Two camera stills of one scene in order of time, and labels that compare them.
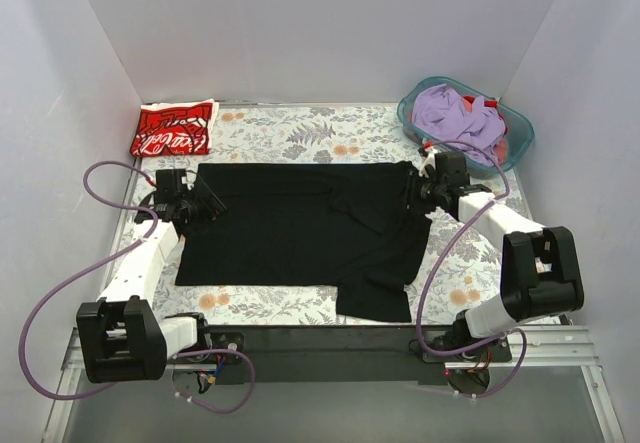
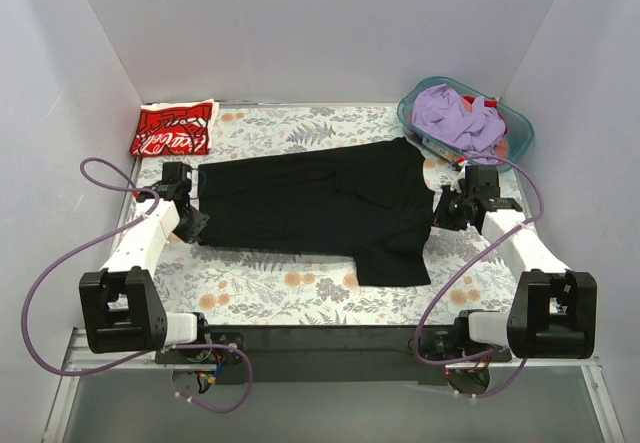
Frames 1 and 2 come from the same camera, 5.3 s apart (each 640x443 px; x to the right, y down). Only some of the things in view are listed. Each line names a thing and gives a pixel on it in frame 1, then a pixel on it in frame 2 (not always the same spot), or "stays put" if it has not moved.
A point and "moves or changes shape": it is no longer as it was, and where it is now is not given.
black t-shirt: (360, 226) moves or changes shape
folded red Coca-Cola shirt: (180, 128) stays put
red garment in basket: (500, 146) stays put
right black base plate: (493, 350) stays put
